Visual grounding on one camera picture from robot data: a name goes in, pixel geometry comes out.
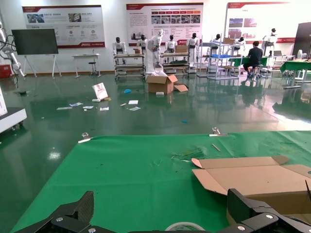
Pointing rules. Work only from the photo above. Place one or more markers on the white paper sheet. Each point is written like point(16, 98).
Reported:
point(64, 108)
point(76, 104)
point(104, 108)
point(88, 107)
point(133, 102)
point(134, 108)

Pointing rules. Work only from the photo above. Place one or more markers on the white red shopping bag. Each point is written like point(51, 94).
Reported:
point(100, 90)

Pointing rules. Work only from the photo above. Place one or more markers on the white industrial robot arm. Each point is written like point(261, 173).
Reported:
point(14, 63)

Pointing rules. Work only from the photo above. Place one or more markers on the small white block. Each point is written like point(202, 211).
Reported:
point(96, 100)

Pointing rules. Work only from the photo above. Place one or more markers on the metal roller rack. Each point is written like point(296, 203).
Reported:
point(175, 64)
point(128, 66)

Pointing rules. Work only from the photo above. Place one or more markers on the translucent white tape roll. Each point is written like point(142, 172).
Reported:
point(184, 223)

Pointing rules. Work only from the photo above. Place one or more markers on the black stool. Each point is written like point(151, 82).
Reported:
point(93, 69)

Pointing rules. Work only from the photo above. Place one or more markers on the grey laptop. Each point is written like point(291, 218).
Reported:
point(279, 53)

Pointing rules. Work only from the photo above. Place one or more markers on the red wall cabinet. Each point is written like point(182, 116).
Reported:
point(5, 71)

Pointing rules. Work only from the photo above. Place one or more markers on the white wrapped robot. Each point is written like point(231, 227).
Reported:
point(153, 53)

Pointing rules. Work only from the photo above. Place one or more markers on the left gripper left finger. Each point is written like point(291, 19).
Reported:
point(86, 205)

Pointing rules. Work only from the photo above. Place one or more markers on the small white fan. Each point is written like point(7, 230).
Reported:
point(301, 54)

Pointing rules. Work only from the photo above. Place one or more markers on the blue plastic tray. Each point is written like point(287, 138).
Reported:
point(219, 56)

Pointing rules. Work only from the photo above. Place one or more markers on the loose cardboard flap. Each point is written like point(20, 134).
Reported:
point(181, 88)

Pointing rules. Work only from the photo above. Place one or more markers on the small cardboard box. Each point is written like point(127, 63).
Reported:
point(137, 50)

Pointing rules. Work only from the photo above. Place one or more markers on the white foam block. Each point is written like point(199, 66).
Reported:
point(160, 93)

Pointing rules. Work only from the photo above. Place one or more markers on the white black humanoid robot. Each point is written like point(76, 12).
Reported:
point(193, 43)
point(240, 42)
point(119, 46)
point(271, 38)
point(171, 44)
point(217, 40)
point(143, 42)

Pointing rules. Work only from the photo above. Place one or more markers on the blue cloth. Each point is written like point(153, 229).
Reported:
point(127, 91)

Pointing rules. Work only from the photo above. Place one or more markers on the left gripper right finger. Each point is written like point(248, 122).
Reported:
point(239, 206)

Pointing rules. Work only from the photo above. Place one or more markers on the silver binder clip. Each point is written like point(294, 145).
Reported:
point(217, 134)
point(85, 138)

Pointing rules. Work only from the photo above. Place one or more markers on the large black screen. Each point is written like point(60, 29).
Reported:
point(303, 38)

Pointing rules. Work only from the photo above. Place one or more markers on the green covered workbench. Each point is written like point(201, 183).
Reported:
point(236, 60)
point(295, 66)

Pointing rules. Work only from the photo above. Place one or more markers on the clear plastic scrap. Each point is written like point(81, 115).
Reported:
point(187, 155)

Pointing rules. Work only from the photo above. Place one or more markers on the large closed cardboard box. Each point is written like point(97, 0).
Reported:
point(181, 48)

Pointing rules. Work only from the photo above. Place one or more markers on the white mobile base cart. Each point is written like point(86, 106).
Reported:
point(12, 117)

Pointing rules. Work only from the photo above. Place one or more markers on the big open cardboard box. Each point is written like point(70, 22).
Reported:
point(159, 85)

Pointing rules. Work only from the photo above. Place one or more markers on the green table cloth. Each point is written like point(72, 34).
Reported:
point(121, 182)

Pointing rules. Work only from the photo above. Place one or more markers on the open brown cardboard box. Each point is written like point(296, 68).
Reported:
point(255, 177)

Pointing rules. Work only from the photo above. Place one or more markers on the flat cardboard box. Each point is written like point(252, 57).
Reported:
point(228, 40)

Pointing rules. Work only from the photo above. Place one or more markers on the white side table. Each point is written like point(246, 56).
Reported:
point(86, 56)

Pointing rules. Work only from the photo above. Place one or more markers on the white red wall info board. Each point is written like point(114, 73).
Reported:
point(262, 21)
point(165, 24)
point(63, 26)

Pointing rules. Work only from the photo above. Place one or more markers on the thin wooden stick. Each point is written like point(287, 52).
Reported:
point(216, 147)

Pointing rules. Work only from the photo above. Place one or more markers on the black floor object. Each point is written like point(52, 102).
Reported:
point(23, 93)

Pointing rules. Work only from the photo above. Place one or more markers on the seated person dark shirt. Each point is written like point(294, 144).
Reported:
point(253, 55)

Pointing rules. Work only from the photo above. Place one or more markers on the black display on white stand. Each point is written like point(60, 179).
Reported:
point(35, 41)

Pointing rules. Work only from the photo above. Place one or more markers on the grey metal shelving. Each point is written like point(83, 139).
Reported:
point(217, 72)

